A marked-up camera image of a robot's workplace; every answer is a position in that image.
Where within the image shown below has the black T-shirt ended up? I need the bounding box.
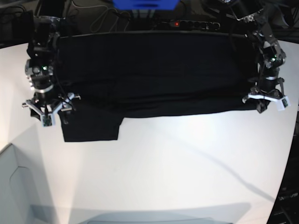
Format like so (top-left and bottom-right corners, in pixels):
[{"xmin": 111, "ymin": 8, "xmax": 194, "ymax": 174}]
[{"xmin": 56, "ymin": 32, "xmax": 257, "ymax": 142}]

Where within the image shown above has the grey bin at table corner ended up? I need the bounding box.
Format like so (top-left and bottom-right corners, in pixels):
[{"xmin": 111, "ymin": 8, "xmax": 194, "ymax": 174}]
[{"xmin": 0, "ymin": 144, "xmax": 56, "ymax": 224}]

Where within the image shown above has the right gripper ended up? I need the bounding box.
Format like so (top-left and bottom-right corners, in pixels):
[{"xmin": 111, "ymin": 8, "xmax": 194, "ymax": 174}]
[{"xmin": 22, "ymin": 89, "xmax": 81, "ymax": 125}]

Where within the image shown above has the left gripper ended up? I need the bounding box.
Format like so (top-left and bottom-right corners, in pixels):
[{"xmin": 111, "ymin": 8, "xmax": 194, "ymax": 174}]
[{"xmin": 242, "ymin": 77, "xmax": 285, "ymax": 114}]

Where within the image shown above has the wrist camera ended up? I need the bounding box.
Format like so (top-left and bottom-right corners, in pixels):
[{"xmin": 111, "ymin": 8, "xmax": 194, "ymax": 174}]
[
  {"xmin": 276, "ymin": 96, "xmax": 291, "ymax": 111},
  {"xmin": 41, "ymin": 114, "xmax": 55, "ymax": 127}
]

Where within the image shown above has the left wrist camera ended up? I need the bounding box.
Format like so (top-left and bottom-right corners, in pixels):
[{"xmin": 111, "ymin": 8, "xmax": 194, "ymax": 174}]
[{"xmin": 276, "ymin": 96, "xmax": 291, "ymax": 111}]

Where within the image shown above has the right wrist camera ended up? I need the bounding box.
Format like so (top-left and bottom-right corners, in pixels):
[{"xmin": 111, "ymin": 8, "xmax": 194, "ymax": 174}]
[{"xmin": 41, "ymin": 114, "xmax": 55, "ymax": 127}]

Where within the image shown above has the blue plastic box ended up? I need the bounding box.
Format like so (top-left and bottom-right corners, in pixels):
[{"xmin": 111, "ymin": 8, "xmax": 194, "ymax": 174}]
[{"xmin": 113, "ymin": 0, "xmax": 179, "ymax": 10}]

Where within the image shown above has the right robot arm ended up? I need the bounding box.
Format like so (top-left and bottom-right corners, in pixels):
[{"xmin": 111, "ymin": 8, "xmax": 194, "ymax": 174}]
[{"xmin": 22, "ymin": 15, "xmax": 81, "ymax": 127}]

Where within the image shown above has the black power strip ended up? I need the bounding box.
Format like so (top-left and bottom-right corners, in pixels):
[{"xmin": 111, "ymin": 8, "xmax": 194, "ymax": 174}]
[{"xmin": 168, "ymin": 20, "xmax": 221, "ymax": 31}]

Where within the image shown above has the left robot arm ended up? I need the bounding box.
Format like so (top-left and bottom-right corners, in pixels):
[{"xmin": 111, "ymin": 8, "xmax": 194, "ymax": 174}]
[{"xmin": 202, "ymin": 0, "xmax": 290, "ymax": 113}]

